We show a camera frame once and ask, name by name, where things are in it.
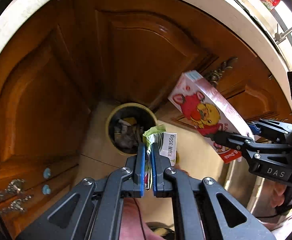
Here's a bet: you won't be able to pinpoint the steel pot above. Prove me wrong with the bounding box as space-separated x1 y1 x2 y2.
218 160 286 223

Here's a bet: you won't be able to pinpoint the pink strawberry duck box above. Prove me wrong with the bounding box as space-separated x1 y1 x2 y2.
168 70 254 164

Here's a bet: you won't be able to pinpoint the round trash bin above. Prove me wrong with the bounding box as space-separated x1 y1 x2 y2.
105 103 157 155

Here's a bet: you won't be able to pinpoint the wooden cabinet door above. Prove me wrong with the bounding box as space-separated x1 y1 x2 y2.
0 0 292 237

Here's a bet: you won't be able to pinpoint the sink faucet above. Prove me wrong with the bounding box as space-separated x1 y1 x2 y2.
274 27 292 44

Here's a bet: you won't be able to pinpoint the green wrapper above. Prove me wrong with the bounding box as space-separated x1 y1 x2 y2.
143 124 177 190

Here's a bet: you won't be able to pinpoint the brass cabinet handle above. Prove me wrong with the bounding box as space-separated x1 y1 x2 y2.
204 56 238 88

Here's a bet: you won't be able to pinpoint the right hand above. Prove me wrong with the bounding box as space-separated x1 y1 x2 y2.
270 182 287 208

